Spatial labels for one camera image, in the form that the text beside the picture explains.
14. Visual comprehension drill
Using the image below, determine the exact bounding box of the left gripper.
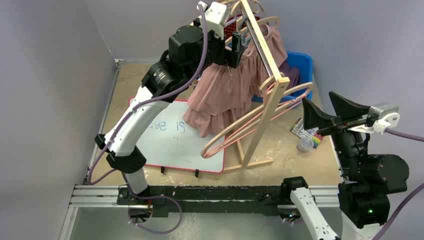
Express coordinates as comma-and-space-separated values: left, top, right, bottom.
187, 19, 245, 83

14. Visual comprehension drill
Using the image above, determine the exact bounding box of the pink garment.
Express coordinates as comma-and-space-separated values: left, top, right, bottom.
183, 41, 269, 138

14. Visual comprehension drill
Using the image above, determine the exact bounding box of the purple pleated skirt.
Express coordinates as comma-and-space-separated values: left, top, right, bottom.
278, 60, 300, 89

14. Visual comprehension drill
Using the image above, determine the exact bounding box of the plain wooden hanger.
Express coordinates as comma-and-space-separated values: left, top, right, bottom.
200, 76, 314, 159

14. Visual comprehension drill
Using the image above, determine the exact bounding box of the pink wire hanger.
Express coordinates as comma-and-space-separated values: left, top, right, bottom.
200, 82, 314, 159

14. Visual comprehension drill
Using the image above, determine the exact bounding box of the blue floral garment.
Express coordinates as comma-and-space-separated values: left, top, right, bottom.
241, 32, 252, 48

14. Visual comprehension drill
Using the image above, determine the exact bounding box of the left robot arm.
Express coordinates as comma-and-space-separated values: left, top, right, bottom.
94, 25, 245, 205

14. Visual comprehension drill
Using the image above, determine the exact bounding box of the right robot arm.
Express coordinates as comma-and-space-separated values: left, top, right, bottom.
279, 91, 410, 240

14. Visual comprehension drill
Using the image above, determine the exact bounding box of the empty wooden hanger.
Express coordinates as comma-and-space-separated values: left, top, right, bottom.
188, 0, 266, 27

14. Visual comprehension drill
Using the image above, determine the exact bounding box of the red polka dot dress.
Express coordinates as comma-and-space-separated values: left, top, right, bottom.
224, 14, 246, 39

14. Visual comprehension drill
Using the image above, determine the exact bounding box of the marker pack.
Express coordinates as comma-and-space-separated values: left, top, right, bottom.
290, 117, 324, 149

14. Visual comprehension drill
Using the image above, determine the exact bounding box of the clear plastic cup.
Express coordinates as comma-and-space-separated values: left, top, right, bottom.
296, 136, 315, 153

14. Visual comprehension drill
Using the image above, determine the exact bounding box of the wooden clothes rack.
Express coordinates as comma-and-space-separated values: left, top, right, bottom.
218, 0, 291, 171

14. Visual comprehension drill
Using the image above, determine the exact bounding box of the blue plastic bin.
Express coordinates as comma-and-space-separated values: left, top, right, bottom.
251, 51, 313, 103

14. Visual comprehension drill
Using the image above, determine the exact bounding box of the white board with pink edge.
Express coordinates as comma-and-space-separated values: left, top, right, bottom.
136, 99, 225, 173

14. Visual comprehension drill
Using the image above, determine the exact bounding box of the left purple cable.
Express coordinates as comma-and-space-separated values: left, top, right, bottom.
86, 3, 210, 186

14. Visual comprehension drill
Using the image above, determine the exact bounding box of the purple cable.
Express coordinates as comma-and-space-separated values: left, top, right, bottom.
86, 3, 210, 186
370, 127, 424, 240

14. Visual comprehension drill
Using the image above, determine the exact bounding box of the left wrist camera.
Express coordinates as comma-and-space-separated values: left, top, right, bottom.
196, 1, 231, 40

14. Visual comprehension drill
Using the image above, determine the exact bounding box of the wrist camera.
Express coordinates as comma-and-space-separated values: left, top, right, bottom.
348, 102, 400, 134
196, 1, 231, 40

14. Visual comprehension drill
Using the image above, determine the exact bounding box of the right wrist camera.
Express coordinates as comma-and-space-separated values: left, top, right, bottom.
348, 102, 400, 134

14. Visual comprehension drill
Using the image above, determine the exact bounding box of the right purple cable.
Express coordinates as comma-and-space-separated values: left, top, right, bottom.
370, 127, 424, 240

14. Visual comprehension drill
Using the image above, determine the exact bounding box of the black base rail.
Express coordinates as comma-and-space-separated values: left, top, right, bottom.
117, 185, 297, 218

